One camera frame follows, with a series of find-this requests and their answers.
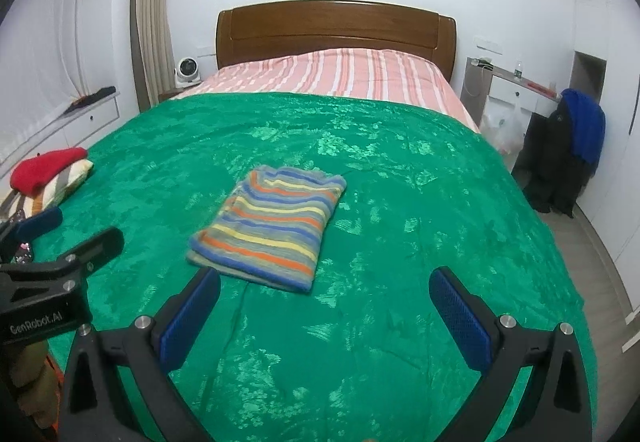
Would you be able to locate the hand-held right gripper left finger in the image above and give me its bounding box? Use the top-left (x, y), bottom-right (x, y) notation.
top-left (59, 266), bottom-right (222, 442)

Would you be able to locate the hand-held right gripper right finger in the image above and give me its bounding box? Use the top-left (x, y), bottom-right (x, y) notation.
top-left (428, 266), bottom-right (597, 442)

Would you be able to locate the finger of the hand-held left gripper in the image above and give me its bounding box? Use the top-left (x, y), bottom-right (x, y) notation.
top-left (62, 227), bottom-right (125, 275)
top-left (0, 207), bottom-right (64, 253)

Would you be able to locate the striped knit sweater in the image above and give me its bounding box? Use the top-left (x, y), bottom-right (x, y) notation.
top-left (186, 164), bottom-right (347, 295)

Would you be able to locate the person's left hand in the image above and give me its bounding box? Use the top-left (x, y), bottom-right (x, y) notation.
top-left (7, 337), bottom-right (63, 442)

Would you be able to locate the floral cloth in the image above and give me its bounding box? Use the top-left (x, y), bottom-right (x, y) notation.
top-left (0, 209), bottom-right (36, 265)

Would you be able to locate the brown white striped garment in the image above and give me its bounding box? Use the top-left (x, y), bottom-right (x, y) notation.
top-left (0, 158), bottom-right (95, 223)

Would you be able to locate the red knit garment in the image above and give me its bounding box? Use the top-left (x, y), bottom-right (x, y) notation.
top-left (10, 147), bottom-right (88, 197)

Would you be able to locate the white window cabinet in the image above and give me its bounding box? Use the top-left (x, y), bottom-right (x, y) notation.
top-left (0, 94), bottom-right (121, 178)

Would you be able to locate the green blanket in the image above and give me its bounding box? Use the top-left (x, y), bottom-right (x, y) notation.
top-left (30, 92), bottom-right (598, 442)

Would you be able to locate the black jacket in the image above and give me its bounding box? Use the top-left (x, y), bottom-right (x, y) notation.
top-left (522, 97), bottom-right (598, 220)

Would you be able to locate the white plastic bag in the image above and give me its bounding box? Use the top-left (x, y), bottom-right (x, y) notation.
top-left (482, 99), bottom-right (526, 155)

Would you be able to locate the white desk fan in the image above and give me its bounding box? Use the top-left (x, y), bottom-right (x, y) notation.
top-left (172, 57), bottom-right (202, 88)

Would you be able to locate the beige curtain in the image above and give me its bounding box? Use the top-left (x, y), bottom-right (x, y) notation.
top-left (131, 0), bottom-right (175, 113)

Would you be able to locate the white desk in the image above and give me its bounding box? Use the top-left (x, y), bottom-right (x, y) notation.
top-left (462, 56), bottom-right (563, 123)

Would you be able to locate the blue garment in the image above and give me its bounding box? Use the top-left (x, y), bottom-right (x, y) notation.
top-left (560, 88), bottom-right (607, 165)

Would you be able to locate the white wardrobe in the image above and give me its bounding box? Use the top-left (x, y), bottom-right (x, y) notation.
top-left (570, 0), bottom-right (640, 313)

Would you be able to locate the pink striped bed sheet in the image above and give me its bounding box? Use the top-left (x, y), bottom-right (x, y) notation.
top-left (175, 48), bottom-right (481, 133)

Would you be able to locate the wooden headboard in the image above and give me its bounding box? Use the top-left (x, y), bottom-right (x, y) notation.
top-left (216, 0), bottom-right (458, 85)

